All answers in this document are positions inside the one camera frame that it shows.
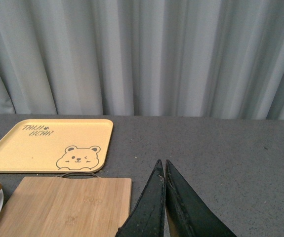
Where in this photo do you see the yellow bear tray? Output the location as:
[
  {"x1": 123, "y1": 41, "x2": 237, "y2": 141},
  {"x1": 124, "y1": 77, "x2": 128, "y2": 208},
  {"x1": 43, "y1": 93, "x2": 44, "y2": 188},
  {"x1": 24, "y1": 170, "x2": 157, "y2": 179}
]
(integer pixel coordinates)
[{"x1": 0, "y1": 119, "x2": 113, "y2": 173}]

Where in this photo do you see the grey curtain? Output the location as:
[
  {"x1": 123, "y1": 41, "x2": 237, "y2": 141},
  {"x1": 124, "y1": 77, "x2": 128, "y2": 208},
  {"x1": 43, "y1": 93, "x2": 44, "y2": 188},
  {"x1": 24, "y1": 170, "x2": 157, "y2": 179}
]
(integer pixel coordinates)
[{"x1": 0, "y1": 0, "x2": 284, "y2": 119}]

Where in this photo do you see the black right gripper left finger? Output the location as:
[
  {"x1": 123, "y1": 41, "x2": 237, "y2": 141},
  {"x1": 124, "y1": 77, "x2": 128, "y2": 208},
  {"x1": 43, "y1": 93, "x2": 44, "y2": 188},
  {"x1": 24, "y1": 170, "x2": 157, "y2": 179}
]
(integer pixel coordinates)
[{"x1": 116, "y1": 160, "x2": 166, "y2": 237}]

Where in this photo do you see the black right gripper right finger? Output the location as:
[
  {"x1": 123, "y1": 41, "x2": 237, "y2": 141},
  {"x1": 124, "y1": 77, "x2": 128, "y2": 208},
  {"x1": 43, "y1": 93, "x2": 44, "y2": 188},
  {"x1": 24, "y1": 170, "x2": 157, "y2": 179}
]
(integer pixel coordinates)
[{"x1": 165, "y1": 160, "x2": 235, "y2": 237}]

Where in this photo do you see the bamboo cutting board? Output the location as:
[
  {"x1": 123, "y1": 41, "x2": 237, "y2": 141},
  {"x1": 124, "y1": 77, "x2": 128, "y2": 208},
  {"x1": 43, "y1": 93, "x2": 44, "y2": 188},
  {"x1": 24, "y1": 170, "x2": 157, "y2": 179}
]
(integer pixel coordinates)
[{"x1": 0, "y1": 177, "x2": 132, "y2": 237}]

